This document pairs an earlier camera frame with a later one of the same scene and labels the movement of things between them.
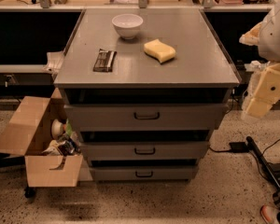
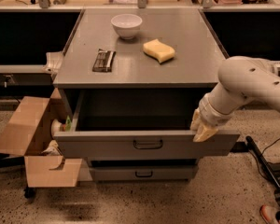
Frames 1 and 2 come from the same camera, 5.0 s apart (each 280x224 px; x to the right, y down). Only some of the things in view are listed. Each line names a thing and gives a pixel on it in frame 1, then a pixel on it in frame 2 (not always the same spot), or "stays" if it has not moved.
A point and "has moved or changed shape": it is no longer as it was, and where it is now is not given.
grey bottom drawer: [143, 173] stays
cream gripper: [275, 37] to [212, 113]
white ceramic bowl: [127, 24] stays
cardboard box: [29, 133] stays
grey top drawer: [149, 117] has moved or changed shape
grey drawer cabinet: [147, 90] stays
